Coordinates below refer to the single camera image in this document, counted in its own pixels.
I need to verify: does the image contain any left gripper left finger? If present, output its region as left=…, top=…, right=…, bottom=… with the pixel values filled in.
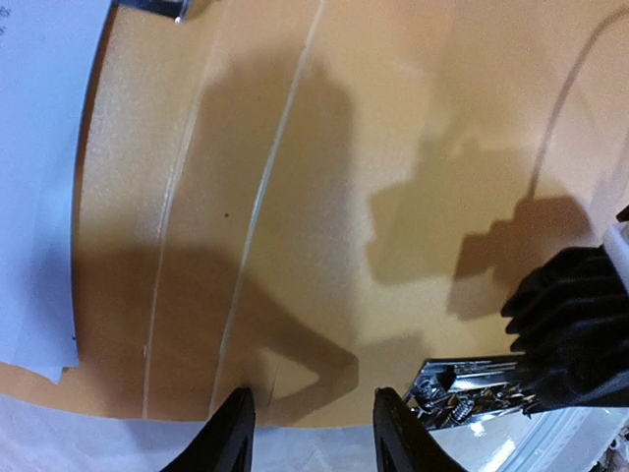
left=162, top=387, right=256, bottom=472

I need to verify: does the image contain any chrome folder spring clip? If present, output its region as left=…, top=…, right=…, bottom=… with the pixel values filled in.
left=114, top=0, right=192, bottom=23

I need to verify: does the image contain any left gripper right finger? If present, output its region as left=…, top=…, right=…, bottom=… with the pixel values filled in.
left=372, top=387, right=464, bottom=472

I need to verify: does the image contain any orange file folder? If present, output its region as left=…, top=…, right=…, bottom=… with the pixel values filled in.
left=71, top=0, right=629, bottom=429

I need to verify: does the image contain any chrome side folder clip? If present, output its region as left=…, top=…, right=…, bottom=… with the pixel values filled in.
left=402, top=355, right=545, bottom=431

